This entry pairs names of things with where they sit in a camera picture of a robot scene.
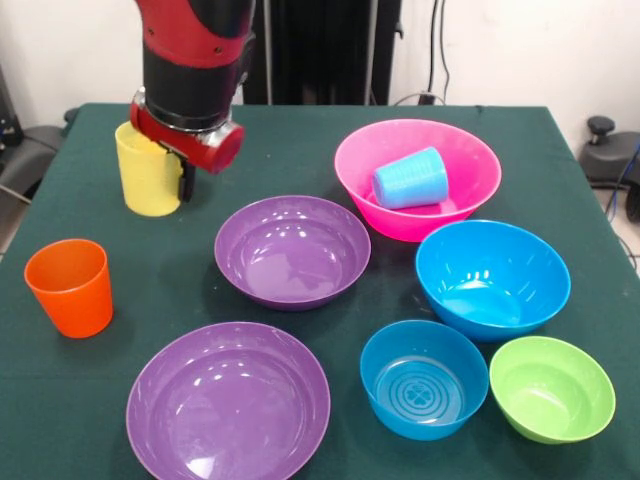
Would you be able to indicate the black pedestal leg with caster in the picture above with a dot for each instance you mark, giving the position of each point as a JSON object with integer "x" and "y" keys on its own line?
{"x": 610, "y": 160}
{"x": 30, "y": 150}

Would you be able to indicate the small blue patterned bowl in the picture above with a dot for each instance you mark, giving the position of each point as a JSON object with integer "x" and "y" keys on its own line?
{"x": 420, "y": 395}

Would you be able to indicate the dark green table cloth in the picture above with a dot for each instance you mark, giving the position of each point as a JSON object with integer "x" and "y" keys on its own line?
{"x": 100, "y": 375}

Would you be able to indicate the orange cup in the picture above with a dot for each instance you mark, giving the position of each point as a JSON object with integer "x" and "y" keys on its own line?
{"x": 75, "y": 300}

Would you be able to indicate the purple bowl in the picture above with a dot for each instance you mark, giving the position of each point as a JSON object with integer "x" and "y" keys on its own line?
{"x": 290, "y": 260}
{"x": 225, "y": 410}

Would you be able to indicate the blue cup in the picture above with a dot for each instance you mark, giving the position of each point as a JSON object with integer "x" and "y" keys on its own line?
{"x": 410, "y": 177}

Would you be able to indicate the pink bowl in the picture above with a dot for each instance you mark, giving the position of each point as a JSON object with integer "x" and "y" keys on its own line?
{"x": 470, "y": 160}

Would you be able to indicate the green bowl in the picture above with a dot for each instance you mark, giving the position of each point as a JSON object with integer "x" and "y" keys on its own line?
{"x": 550, "y": 395}

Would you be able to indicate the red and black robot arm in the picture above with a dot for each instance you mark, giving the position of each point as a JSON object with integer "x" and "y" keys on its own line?
{"x": 190, "y": 75}

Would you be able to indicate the large blue bowl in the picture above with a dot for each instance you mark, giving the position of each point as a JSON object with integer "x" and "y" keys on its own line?
{"x": 480, "y": 300}

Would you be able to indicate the pale yellow translucent cup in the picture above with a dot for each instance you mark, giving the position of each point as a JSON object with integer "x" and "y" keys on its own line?
{"x": 147, "y": 185}

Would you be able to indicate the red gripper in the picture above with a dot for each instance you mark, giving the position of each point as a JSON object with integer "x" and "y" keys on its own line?
{"x": 200, "y": 152}

